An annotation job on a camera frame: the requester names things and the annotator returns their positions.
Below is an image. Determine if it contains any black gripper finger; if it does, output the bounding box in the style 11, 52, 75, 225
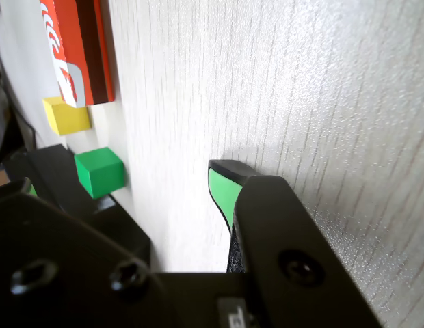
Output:
207, 159, 384, 328
0, 177, 165, 328

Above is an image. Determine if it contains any green cube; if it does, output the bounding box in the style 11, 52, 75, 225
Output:
74, 147, 126, 200

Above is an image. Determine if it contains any yellow cube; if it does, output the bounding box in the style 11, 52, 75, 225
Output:
42, 96, 93, 137

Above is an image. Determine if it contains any red white patterned box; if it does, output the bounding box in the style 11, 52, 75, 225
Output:
39, 0, 116, 109

